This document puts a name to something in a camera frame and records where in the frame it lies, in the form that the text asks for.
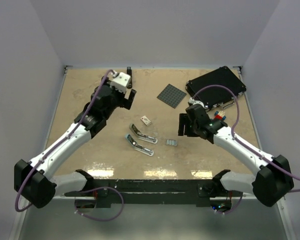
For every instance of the black carrying case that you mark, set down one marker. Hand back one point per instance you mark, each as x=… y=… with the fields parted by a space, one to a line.
x=216 y=88

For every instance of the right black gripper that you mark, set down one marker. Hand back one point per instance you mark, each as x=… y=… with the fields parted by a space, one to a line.
x=184 y=120

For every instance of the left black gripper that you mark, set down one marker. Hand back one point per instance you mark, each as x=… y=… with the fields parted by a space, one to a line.
x=125 y=103

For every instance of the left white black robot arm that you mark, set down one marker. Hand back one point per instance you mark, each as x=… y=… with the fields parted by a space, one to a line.
x=85 y=127

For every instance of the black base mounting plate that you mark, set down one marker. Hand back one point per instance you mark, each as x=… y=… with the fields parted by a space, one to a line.
x=198 y=192

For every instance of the grey lego baseplate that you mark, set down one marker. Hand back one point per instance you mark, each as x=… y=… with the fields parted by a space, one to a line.
x=171 y=95

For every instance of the red blue lego car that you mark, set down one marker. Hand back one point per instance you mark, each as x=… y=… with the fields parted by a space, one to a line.
x=219 y=115

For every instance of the light blue stapler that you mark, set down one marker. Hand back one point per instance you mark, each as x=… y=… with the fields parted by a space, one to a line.
x=139 y=147

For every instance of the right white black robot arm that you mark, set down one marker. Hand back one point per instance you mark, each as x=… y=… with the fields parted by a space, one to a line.
x=256 y=160

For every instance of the aluminium front rail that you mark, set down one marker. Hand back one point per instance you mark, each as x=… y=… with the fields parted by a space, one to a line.
x=267 y=189

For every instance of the grey staple tray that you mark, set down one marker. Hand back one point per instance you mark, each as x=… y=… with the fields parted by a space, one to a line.
x=171 y=142

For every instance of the black stapler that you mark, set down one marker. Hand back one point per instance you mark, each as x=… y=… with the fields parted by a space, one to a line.
x=129 y=72

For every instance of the beige green stapler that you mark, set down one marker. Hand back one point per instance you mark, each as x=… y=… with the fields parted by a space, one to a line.
x=142 y=136

